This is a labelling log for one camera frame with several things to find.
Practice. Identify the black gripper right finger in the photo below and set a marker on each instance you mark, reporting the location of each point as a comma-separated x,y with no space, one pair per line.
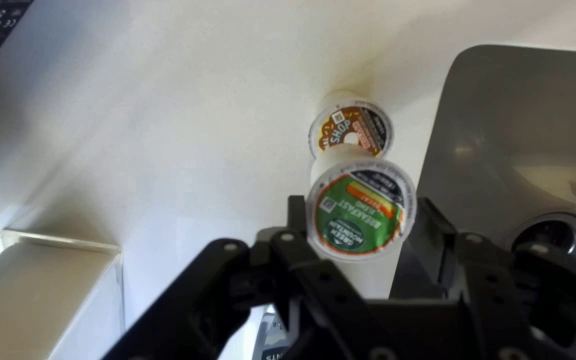
435,261

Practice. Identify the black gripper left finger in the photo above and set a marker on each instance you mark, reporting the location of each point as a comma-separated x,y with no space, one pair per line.
281,257

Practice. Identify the green lid coffee pod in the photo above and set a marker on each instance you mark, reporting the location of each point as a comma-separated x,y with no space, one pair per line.
359,207

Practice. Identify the brown lid coffee pod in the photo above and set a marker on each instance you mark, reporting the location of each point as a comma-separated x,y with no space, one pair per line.
349,131

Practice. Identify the stainless steel sink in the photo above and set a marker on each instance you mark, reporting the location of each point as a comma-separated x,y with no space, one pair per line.
521,120

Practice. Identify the white plastic container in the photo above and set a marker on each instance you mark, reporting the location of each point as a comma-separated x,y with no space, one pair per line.
34,301

